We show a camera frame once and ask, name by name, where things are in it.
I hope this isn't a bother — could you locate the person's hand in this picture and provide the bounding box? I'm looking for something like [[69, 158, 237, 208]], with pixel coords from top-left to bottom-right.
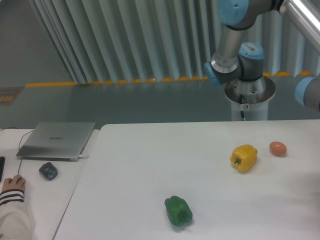
[[1, 175, 26, 192]]

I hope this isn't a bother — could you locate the striped cream sleeve forearm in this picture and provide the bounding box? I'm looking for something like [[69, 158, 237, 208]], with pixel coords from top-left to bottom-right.
[[0, 189, 33, 240]]

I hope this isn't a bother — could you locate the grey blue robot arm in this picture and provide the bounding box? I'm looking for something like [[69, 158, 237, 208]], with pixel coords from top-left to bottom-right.
[[204, 0, 320, 119]]

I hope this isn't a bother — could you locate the black phone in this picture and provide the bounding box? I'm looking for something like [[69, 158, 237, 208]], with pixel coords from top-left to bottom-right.
[[0, 156, 6, 182]]

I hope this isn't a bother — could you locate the dark grey small tray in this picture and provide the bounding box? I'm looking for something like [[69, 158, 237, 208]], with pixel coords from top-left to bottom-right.
[[39, 162, 59, 181]]

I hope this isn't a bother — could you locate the silver closed laptop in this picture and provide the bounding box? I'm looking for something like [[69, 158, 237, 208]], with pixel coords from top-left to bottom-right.
[[16, 122, 95, 162]]

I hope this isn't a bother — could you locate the white laptop plug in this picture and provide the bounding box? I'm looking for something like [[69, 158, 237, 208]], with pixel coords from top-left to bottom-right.
[[78, 155, 90, 159]]

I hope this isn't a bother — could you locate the grey pleated curtain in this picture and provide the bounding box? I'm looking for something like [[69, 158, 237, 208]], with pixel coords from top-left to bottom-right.
[[28, 0, 320, 85]]

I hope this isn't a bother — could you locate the green bell pepper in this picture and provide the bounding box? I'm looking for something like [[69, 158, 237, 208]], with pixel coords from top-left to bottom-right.
[[164, 195, 193, 227]]

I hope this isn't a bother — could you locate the yellow bell pepper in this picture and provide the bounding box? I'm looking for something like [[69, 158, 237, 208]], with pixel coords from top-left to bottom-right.
[[230, 144, 258, 173]]

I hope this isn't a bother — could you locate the brown egg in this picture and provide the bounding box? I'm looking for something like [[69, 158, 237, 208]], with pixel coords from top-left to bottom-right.
[[269, 141, 287, 156]]

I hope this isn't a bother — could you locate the black mouse cable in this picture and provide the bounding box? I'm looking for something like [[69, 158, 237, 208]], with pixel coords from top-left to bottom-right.
[[0, 127, 37, 177]]

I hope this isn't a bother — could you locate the black pedestal cable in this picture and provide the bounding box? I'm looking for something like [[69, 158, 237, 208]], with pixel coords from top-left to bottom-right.
[[238, 93, 247, 122]]

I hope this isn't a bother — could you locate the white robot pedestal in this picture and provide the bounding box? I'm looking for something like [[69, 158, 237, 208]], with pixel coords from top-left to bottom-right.
[[224, 76, 276, 121]]

